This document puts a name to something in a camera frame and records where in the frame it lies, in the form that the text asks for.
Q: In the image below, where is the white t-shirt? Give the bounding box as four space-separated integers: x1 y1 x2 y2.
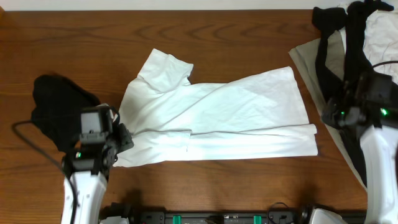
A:
116 49 318 167

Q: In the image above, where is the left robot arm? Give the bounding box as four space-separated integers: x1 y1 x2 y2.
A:
61 105 134 223

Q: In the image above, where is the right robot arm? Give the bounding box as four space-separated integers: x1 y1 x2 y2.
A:
321 70 397 223

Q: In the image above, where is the folded black cloth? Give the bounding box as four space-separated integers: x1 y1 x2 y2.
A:
31 74 100 152

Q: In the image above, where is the white wrinkled garment in pile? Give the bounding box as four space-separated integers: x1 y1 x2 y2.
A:
338 2 398 85

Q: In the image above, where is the black garment in pile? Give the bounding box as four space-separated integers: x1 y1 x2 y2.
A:
312 1 397 185

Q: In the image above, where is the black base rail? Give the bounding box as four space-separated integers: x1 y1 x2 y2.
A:
102 203 368 224

